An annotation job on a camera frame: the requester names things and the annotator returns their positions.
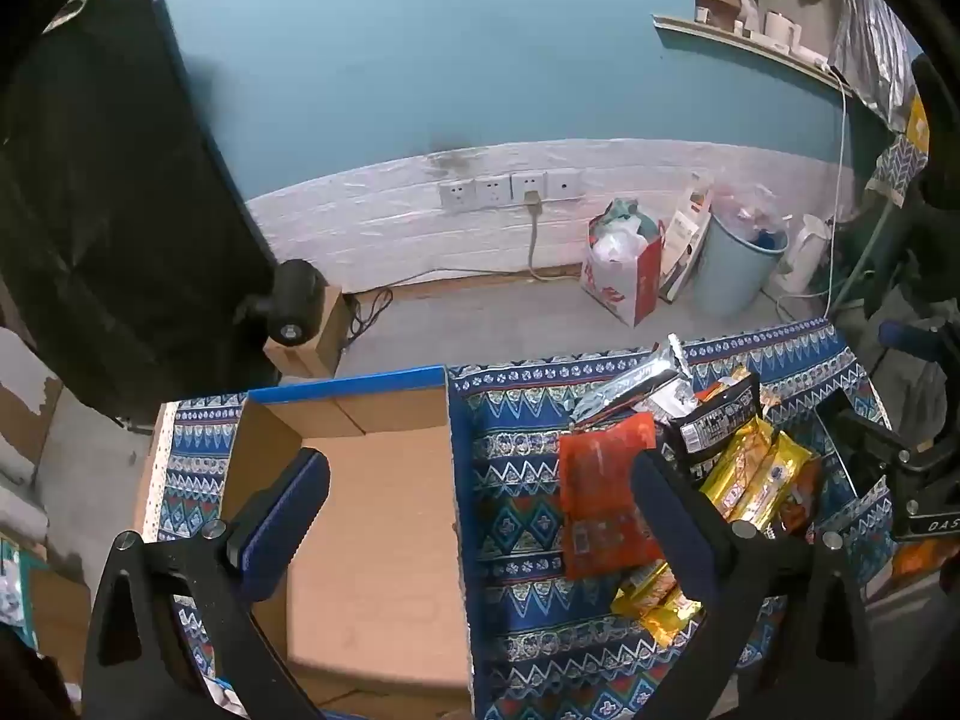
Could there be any silver snack packet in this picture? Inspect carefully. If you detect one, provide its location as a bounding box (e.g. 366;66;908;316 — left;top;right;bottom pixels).
570;334;695;428

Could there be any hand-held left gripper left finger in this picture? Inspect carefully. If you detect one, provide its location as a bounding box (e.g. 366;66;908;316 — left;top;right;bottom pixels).
81;447;332;720

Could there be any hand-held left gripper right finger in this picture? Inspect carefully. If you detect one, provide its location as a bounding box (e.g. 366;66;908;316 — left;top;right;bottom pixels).
628;450;878;720

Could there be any orange snack packet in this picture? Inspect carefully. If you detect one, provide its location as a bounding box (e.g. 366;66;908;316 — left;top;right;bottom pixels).
780;457;826;535

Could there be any blue white patterned cloth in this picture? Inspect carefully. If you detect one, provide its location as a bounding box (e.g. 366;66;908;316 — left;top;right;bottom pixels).
864;133;931;209

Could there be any white kettle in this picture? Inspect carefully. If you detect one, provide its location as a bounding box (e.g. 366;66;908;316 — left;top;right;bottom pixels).
772;214;832;297

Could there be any black cylindrical device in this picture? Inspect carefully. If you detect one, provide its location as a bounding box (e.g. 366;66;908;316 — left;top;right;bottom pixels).
236;259;331;346

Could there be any wooden wall shelf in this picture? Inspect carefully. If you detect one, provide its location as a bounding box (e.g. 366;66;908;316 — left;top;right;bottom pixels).
652;13;848;87

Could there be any black cable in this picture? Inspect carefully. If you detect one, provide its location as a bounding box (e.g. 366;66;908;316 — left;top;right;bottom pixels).
341;286;395;350

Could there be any cardboard box blue rim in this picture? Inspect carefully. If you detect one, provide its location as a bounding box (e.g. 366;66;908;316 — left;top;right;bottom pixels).
217;366;477;720

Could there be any brown cardboard piece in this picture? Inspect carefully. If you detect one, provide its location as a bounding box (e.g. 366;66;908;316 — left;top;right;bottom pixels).
26;566;95;683

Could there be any blue patterned tablecloth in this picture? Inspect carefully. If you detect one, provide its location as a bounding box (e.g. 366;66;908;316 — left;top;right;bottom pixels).
146;319;897;720

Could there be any blue trash bin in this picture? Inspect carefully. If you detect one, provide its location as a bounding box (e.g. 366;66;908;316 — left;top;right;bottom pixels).
690;191;790;318

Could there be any grey plastic bag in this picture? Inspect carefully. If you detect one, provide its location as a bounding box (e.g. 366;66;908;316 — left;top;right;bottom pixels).
896;360;950;443

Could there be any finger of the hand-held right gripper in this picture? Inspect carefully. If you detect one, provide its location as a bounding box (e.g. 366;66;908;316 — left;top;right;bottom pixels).
821;401;917;470

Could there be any red white shopping bag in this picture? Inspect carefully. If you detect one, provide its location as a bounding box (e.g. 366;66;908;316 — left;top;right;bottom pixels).
580;197;667;329

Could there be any black yellow snack packet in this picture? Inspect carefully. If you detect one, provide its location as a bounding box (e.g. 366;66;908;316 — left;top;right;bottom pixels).
667;375;762;477

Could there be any gold snack packet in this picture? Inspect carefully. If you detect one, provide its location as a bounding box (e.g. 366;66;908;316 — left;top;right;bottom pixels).
701;416;773;518
731;431;822;533

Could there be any small cardboard box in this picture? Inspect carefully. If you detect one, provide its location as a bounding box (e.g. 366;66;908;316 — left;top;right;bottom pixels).
262;285;346;380

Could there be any green metal stand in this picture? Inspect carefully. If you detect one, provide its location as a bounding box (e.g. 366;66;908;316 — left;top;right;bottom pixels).
829;202;901;308

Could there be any white paper carton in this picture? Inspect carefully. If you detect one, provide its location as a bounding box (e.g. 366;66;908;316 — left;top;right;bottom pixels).
658;171;713;303

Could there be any white paper roll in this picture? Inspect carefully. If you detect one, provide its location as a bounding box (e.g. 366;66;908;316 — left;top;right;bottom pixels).
761;9;800;46

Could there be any red snack packet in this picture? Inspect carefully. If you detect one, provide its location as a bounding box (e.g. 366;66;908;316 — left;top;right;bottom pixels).
556;412;668;582

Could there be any grey plug with cable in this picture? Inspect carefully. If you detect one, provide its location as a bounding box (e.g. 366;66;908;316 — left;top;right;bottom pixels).
523;191;586;284

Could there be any white cable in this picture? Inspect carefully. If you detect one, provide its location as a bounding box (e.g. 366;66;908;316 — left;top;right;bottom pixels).
821;67;856;316

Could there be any silver foil sheet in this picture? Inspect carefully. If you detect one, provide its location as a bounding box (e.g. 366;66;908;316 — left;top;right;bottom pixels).
829;0;912;132

